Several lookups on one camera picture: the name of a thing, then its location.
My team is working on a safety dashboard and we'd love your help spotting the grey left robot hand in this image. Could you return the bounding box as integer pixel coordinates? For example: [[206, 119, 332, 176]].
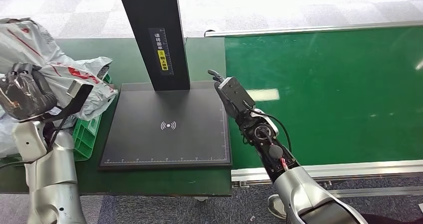
[[0, 62, 58, 121]]

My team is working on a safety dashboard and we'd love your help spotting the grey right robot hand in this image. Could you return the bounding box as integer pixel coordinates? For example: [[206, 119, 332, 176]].
[[207, 69, 238, 117]]

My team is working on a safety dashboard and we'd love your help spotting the grey mailer package red print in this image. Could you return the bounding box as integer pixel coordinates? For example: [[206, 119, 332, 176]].
[[0, 17, 119, 121]]

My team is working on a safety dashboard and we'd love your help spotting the crumpled grey mailer package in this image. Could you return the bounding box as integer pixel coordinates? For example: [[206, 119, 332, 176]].
[[74, 56, 114, 81]]

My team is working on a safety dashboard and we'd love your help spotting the green conveyor belt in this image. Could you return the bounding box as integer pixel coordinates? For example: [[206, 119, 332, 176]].
[[224, 25, 423, 170]]

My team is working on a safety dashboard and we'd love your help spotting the aluminium conveyor crossbar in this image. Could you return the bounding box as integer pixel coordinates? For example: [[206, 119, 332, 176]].
[[317, 185, 423, 199]]

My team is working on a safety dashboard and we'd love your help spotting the yellow and black column label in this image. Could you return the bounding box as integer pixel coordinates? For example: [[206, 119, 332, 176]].
[[148, 27, 174, 76]]

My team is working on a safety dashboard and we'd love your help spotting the green plastic crate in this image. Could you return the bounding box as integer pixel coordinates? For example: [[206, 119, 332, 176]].
[[0, 73, 112, 167]]

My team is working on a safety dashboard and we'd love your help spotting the black scanner column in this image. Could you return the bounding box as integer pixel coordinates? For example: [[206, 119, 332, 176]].
[[115, 0, 191, 92]]

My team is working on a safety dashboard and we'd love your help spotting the person's grey sneaker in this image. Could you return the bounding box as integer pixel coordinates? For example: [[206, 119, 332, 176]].
[[267, 194, 287, 220]]

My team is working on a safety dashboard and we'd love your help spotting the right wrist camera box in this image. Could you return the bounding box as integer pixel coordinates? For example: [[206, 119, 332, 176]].
[[218, 76, 256, 112]]

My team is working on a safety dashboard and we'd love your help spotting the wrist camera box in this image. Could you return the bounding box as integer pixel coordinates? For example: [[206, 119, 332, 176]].
[[218, 76, 256, 112], [43, 79, 94, 122]]

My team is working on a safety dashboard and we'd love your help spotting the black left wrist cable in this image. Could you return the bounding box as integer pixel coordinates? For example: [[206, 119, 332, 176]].
[[0, 116, 68, 168]]

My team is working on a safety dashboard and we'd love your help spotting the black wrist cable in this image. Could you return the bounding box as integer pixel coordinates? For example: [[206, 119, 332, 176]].
[[0, 116, 68, 168], [244, 100, 293, 152]]

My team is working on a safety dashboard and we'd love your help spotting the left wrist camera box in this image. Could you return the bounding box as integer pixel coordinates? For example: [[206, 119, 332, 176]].
[[43, 79, 94, 122]]

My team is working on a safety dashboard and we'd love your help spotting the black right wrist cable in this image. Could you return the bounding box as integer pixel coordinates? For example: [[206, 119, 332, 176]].
[[244, 100, 293, 152]]

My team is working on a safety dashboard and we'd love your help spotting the black scanner base plate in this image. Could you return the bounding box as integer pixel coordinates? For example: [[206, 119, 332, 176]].
[[99, 81, 232, 171]]

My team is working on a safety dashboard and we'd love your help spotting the thin aluminium conveyor side rail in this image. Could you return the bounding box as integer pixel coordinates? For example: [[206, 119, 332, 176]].
[[204, 20, 423, 38]]

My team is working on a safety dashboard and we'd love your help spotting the wide aluminium conveyor side rail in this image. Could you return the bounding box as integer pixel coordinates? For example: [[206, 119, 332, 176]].
[[231, 160, 423, 184]]

